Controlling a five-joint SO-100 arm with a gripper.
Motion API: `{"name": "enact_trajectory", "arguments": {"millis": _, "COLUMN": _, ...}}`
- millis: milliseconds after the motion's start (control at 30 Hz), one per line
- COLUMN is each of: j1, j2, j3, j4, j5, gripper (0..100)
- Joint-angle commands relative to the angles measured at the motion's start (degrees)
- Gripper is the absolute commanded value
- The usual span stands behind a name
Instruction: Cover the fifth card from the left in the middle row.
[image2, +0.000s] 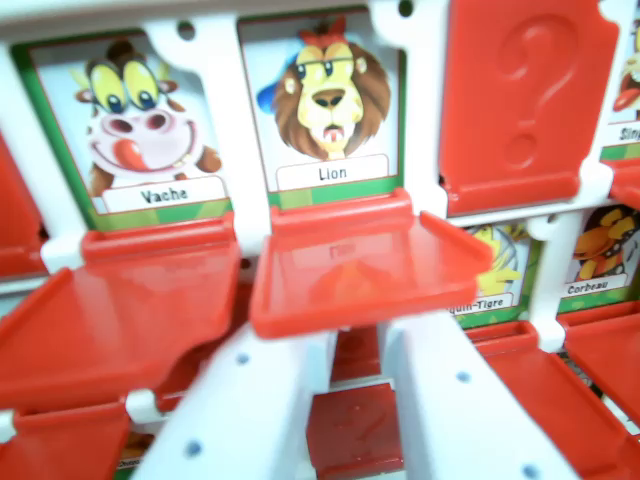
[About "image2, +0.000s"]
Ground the red card flap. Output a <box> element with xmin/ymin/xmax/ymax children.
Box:
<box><xmin>0</xmin><ymin>212</ymin><xmax>242</xmax><ymax>414</ymax></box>
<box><xmin>557</xmin><ymin>301</ymin><xmax>640</xmax><ymax>417</ymax></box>
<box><xmin>248</xmin><ymin>187</ymin><xmax>495</xmax><ymax>340</ymax></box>
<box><xmin>465</xmin><ymin>320</ymin><xmax>640</xmax><ymax>480</ymax></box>
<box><xmin>305</xmin><ymin>324</ymin><xmax>405</xmax><ymax>480</ymax></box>
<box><xmin>0</xmin><ymin>401</ymin><xmax>132</xmax><ymax>480</ymax></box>

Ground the Requin-Tigre picture card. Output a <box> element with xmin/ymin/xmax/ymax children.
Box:
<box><xmin>447</xmin><ymin>222</ymin><xmax>544</xmax><ymax>331</ymax></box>

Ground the Corbeau picture card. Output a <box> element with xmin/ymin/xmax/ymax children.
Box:
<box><xmin>555</xmin><ymin>204</ymin><xmax>640</xmax><ymax>315</ymax></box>

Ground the Vache cow picture card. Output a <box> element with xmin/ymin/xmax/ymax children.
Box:
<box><xmin>9</xmin><ymin>29</ymin><xmax>235</xmax><ymax>232</ymax></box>

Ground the Lion picture card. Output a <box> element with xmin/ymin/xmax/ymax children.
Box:
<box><xmin>237</xmin><ymin>7</ymin><xmax>407</xmax><ymax>210</ymax></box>

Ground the Singe picture card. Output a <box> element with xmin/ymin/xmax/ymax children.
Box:
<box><xmin>599</xmin><ymin>17</ymin><xmax>640</xmax><ymax>162</ymax></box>

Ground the red and white game board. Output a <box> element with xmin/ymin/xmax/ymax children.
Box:
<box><xmin>0</xmin><ymin>0</ymin><xmax>640</xmax><ymax>480</ymax></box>

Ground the red question mark flap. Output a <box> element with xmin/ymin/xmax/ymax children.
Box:
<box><xmin>438</xmin><ymin>0</ymin><xmax>621</xmax><ymax>217</ymax></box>

